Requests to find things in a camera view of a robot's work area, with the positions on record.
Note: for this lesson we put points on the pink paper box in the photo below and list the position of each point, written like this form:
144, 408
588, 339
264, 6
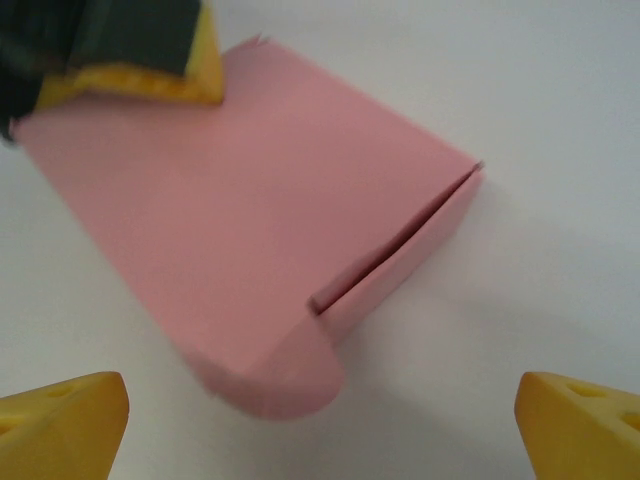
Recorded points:
225, 200

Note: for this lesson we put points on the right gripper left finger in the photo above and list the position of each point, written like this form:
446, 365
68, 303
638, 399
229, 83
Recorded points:
60, 430

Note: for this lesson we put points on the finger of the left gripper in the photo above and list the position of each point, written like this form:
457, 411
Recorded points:
140, 82
150, 35

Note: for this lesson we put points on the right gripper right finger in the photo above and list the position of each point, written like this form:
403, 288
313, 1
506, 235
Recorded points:
585, 435

